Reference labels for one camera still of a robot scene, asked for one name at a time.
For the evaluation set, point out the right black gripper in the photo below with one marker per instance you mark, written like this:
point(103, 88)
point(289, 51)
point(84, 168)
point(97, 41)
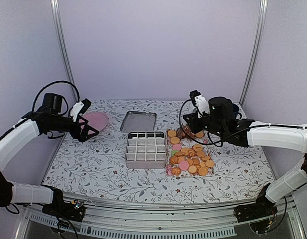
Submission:
point(193, 123)

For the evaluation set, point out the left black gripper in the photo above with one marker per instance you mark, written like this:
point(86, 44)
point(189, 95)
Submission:
point(82, 137)

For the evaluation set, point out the metal tongs white handle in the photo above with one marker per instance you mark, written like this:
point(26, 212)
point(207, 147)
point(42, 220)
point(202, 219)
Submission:
point(184, 132)

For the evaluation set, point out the orange round cookie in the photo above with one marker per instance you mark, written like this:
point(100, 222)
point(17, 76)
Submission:
point(199, 135)

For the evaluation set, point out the metal divided cookie tin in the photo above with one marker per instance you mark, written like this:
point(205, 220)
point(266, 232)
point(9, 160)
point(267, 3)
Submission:
point(146, 150)

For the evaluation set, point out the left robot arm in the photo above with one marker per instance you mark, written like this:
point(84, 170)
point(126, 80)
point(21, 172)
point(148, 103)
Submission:
point(47, 119)

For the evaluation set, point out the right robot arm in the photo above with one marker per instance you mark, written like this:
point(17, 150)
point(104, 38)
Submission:
point(216, 116)

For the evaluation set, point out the pink plate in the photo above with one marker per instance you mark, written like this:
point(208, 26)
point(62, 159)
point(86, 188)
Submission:
point(96, 120)

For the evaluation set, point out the floral cookie tray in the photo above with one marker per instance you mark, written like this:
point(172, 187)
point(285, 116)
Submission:
point(199, 159)

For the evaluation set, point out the floral tablecloth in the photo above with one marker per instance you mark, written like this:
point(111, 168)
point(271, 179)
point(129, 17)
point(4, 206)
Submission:
point(97, 168)

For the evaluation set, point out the pink round cookie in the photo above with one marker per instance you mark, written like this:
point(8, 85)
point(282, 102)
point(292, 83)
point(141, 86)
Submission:
point(184, 165)

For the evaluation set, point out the dark blue mug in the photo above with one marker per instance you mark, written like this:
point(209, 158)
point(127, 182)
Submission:
point(237, 112)

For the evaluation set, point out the metal tin lid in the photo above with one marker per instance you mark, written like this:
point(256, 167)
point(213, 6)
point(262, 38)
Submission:
point(136, 121)

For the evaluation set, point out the swirl butter cookie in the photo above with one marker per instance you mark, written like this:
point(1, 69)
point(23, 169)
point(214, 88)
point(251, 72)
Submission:
point(176, 171)

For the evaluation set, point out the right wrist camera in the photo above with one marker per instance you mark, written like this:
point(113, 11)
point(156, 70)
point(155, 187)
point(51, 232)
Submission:
point(200, 103)

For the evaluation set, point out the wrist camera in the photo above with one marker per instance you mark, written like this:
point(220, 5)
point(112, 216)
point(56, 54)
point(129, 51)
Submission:
point(200, 103)
point(79, 108)

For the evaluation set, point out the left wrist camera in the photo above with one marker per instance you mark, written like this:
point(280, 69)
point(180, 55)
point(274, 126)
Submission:
point(79, 108)

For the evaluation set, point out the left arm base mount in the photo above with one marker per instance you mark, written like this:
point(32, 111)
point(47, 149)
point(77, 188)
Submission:
point(66, 210)

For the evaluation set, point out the front aluminium rail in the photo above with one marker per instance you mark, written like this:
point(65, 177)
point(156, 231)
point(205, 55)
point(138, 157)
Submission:
point(111, 219)

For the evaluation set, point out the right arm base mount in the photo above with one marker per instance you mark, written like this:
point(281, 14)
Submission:
point(260, 215)

